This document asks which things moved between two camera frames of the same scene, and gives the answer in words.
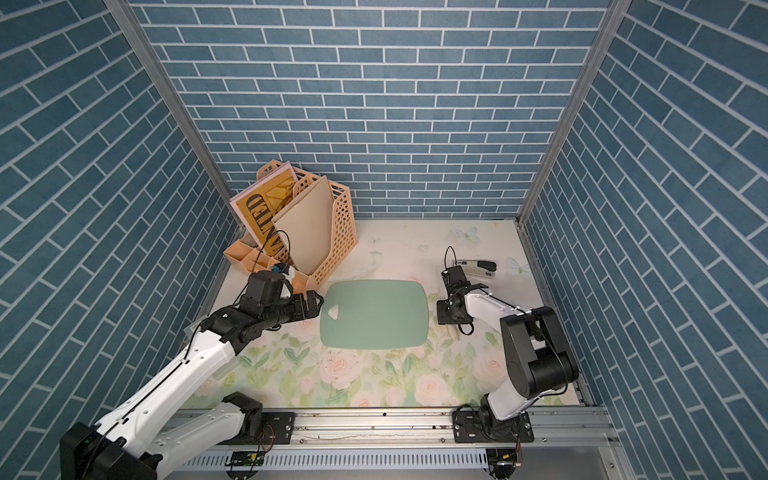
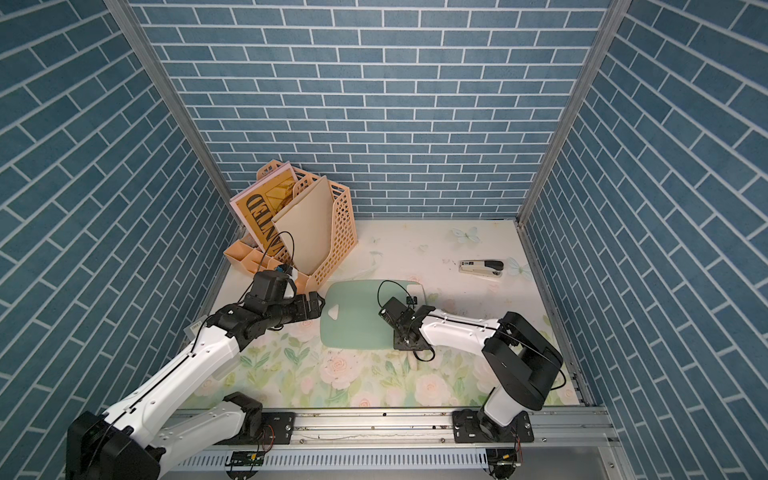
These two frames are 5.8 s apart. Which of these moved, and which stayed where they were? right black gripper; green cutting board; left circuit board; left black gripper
Moved: right black gripper
Stayed: left black gripper; left circuit board; green cutting board
